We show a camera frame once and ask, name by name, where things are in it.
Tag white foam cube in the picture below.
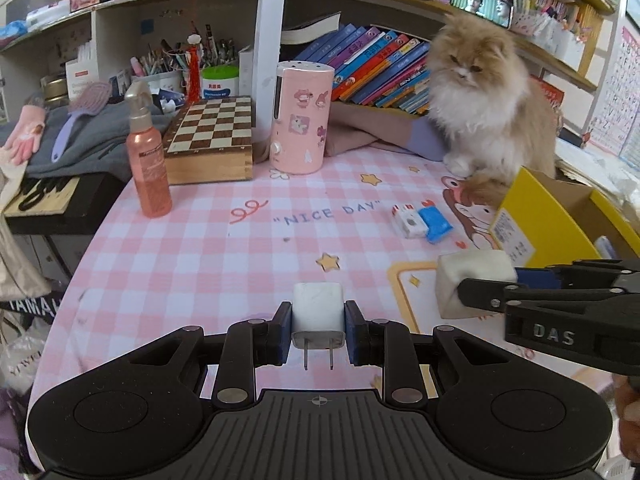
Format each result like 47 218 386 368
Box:
435 249 518 320

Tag white USB charger plug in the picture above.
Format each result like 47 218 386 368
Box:
291 282 346 370

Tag blue packet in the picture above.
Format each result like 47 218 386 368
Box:
418 203 452 244

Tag white red staple box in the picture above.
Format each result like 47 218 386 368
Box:
392 204 427 240

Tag yellow cardboard box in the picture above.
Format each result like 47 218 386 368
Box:
489 168 639 268

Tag stack of books and papers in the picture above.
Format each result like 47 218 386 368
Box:
555 139 639 211

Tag pink checkered tablecloth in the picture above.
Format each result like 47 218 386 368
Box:
27 142 616 466

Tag fluffy orange white cat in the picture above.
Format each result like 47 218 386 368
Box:
427 12 559 208

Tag wooden chess board box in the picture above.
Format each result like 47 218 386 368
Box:
163 96 253 185

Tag pink spray bottle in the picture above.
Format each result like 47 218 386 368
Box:
125 79 172 218

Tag pink folded cloth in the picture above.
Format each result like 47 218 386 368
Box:
324 102 449 162

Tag pink cartoon cylinder humidifier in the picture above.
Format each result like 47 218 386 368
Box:
269 61 334 174

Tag grey folded clothes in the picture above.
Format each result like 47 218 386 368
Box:
0 96 177 183

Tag row of colourful books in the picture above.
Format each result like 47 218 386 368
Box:
291 23 431 114

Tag green lid white jar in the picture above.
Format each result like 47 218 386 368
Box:
201 64 240 100

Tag smartphone showing video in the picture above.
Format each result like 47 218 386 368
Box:
450 0 512 29

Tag purple hair brush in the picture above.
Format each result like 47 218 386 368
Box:
51 81 112 162

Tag pink glove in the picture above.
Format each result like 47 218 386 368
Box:
2 105 46 166

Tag wooden shelf unit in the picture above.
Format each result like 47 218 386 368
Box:
1 0 457 120

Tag alphabet wall poster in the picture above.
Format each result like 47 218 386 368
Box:
588 26 639 168

